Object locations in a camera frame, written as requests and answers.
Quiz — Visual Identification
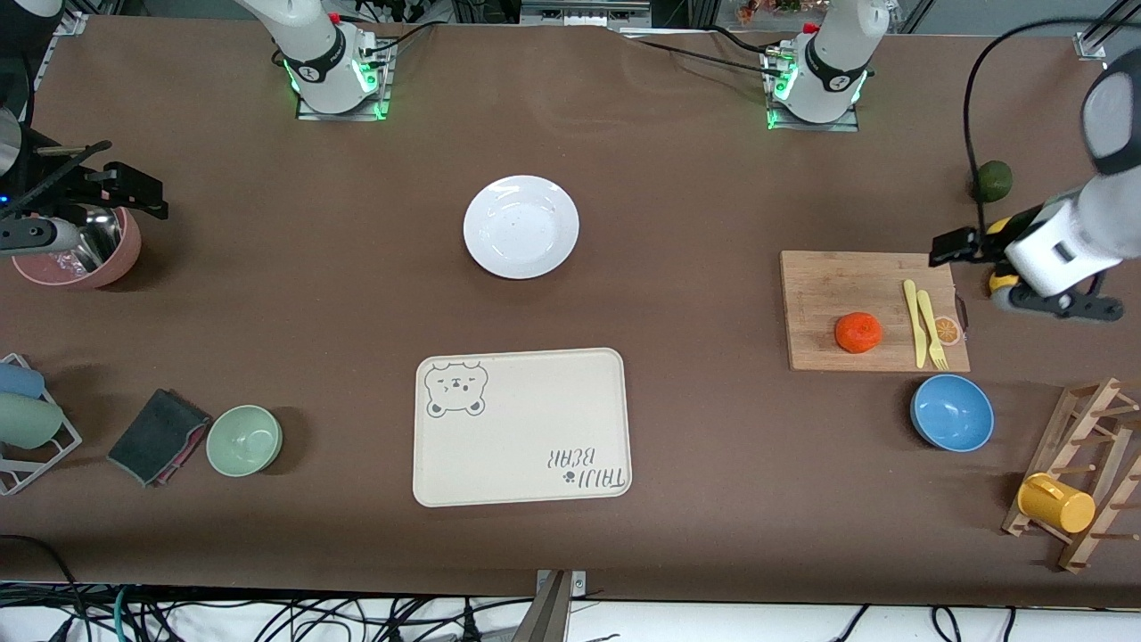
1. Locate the orange fruit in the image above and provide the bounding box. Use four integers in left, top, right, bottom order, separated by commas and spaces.
835, 312, 883, 354

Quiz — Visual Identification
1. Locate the white round plate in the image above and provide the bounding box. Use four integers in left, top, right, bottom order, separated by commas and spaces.
463, 175, 580, 281

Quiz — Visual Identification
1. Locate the metal scoop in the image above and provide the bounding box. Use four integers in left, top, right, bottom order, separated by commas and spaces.
67, 207, 124, 273

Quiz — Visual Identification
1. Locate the pink bowl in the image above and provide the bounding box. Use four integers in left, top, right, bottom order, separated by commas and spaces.
11, 205, 143, 290

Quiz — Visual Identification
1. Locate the dark green avocado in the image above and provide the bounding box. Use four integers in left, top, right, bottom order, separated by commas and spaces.
974, 160, 1014, 203

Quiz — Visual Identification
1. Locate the yellow plastic fork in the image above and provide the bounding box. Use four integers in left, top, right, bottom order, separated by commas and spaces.
916, 290, 949, 371

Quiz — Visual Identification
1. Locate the yellow plastic knife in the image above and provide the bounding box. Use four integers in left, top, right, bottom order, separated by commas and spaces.
903, 279, 929, 369

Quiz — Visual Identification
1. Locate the wooden cutting board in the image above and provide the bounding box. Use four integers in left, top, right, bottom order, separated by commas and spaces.
780, 251, 972, 373

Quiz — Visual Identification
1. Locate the blue bowl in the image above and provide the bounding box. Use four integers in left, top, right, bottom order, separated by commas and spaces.
910, 374, 996, 453

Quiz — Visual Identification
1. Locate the blue cup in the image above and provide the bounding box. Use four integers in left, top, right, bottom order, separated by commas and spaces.
0, 362, 45, 400

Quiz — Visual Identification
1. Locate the dark folded cloth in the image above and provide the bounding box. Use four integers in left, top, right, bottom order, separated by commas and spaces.
107, 388, 212, 488

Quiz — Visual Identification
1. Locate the pale green cup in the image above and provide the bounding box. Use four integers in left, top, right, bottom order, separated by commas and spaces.
0, 392, 65, 450

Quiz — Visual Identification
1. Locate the brown table cover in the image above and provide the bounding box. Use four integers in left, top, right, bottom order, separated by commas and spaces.
0, 13, 1141, 607

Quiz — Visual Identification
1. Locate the wooden mug rack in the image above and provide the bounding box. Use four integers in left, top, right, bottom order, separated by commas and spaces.
1001, 377, 1141, 573

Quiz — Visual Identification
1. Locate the pale green bowl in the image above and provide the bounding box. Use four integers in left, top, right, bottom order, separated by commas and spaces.
206, 405, 283, 478

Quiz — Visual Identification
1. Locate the yellow mug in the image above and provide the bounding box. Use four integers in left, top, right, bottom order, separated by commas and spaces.
1017, 473, 1096, 534

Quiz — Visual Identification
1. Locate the beige bear print tray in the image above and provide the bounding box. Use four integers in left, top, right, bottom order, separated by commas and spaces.
413, 348, 633, 508

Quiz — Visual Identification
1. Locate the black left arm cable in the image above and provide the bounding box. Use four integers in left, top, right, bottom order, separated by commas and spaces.
963, 16, 1141, 235

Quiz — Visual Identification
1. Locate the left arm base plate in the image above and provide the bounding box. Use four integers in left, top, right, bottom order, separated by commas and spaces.
765, 45, 861, 133

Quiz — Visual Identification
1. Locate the aluminium frame profile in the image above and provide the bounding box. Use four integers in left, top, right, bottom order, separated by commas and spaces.
36, 0, 90, 37
1074, 0, 1141, 62

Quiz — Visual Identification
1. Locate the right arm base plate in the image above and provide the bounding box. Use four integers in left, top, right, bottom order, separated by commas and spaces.
296, 40, 393, 121

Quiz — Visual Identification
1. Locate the white wire cup rack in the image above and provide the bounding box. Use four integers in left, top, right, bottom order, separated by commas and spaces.
0, 353, 84, 497

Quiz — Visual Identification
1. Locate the metal table bracket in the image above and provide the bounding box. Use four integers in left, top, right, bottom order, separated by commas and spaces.
510, 569, 589, 642

